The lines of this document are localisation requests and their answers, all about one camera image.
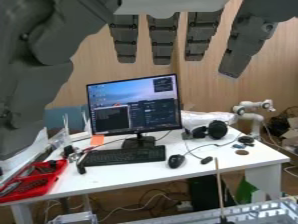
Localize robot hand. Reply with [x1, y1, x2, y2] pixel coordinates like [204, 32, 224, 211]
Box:
[0, 0, 298, 161]

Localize computer screen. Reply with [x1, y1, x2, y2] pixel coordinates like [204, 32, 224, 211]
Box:
[86, 73, 185, 150]

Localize red tray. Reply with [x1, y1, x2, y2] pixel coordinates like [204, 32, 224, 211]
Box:
[0, 173, 60, 204]
[18, 158, 71, 181]

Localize small black block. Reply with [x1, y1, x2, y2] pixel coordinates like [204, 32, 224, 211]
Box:
[75, 155, 90, 175]

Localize black keyboard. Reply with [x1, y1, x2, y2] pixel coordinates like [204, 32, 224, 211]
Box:
[82, 144, 168, 168]

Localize white desk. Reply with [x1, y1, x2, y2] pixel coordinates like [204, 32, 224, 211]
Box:
[0, 125, 292, 224]

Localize black mouse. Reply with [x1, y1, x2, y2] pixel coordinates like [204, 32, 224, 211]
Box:
[167, 153, 188, 170]

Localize large black headphones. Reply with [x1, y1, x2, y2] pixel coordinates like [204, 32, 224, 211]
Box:
[189, 119, 231, 141]

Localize small white jointed device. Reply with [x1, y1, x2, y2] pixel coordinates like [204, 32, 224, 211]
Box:
[231, 98, 279, 140]

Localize thin stick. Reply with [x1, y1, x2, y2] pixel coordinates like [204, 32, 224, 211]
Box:
[213, 157, 229, 224]

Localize clear box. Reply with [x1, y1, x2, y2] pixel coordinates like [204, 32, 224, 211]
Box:
[119, 195, 298, 224]

